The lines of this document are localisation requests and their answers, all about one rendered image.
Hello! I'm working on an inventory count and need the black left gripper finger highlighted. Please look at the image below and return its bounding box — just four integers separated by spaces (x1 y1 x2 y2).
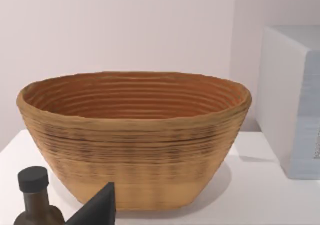
65 181 117 225

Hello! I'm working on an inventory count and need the dark olive bottle black cap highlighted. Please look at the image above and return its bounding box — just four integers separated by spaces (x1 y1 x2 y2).
12 166 66 225

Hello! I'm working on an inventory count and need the brown woven basket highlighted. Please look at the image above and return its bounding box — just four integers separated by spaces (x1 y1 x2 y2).
16 71 253 213

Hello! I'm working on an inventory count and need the white and pale blue box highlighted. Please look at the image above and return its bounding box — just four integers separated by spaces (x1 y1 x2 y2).
255 24 320 180

